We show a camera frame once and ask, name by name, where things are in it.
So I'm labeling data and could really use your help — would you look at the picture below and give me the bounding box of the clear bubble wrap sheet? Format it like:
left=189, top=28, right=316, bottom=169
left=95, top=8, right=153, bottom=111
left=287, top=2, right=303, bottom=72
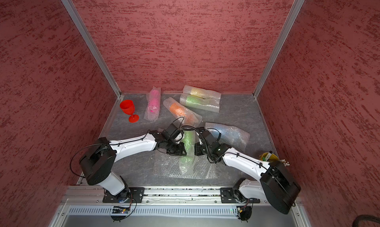
left=154, top=151, right=218, bottom=179

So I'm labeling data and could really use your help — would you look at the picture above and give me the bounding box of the pink glass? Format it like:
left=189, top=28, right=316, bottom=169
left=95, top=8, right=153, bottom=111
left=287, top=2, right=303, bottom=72
left=144, top=86, right=161, bottom=122

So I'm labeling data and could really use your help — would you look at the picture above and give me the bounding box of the red wine glass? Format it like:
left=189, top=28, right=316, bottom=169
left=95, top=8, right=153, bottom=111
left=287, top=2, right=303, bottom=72
left=119, top=100, right=140, bottom=123

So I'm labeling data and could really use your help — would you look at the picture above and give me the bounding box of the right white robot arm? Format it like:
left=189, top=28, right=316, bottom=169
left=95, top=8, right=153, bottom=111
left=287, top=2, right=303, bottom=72
left=196, top=129, right=301, bottom=214

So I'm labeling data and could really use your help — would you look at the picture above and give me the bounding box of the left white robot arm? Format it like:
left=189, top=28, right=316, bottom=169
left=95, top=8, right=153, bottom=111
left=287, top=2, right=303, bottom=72
left=79, top=124, right=187, bottom=198

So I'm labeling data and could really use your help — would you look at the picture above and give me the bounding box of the blue glass in bubble wrap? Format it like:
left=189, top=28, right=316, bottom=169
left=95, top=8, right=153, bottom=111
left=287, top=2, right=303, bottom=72
left=205, top=123, right=250, bottom=151

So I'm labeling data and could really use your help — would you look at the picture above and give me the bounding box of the orange glass in bubble wrap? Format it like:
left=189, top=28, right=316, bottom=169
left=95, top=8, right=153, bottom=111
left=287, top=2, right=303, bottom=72
left=163, top=97, right=202, bottom=127

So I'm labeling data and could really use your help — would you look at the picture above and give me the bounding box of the light green glass in bubble wrap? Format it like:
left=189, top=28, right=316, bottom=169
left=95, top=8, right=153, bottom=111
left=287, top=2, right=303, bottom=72
left=180, top=93, right=220, bottom=113

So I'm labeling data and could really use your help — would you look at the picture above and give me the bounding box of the yellow glass in bubble wrap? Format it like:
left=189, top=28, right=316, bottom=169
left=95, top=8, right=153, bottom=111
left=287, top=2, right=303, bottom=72
left=183, top=85, right=221, bottom=100

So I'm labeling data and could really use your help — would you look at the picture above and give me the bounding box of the yellow cup with pens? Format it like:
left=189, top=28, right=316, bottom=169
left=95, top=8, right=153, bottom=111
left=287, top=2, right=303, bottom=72
left=259, top=151, right=290, bottom=166

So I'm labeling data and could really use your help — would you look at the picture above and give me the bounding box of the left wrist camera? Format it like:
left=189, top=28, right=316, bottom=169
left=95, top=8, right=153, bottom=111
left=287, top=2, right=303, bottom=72
left=173, top=130, right=184, bottom=142

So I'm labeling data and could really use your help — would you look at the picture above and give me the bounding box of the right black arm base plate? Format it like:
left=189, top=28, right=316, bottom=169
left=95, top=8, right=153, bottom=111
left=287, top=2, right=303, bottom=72
left=220, top=187, right=260, bottom=204

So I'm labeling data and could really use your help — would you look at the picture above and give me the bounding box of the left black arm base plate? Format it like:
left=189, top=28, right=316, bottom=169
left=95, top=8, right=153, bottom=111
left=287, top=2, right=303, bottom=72
left=103, top=187, right=145, bottom=204

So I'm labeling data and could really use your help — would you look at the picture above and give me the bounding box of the white perforated cable duct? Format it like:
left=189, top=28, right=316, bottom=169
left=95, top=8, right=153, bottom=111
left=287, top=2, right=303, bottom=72
left=67, top=206, right=238, bottom=218

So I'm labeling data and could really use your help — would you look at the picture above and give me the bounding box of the aluminium front rail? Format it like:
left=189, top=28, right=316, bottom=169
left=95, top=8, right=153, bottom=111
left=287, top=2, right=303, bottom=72
left=63, top=185, right=303, bottom=206

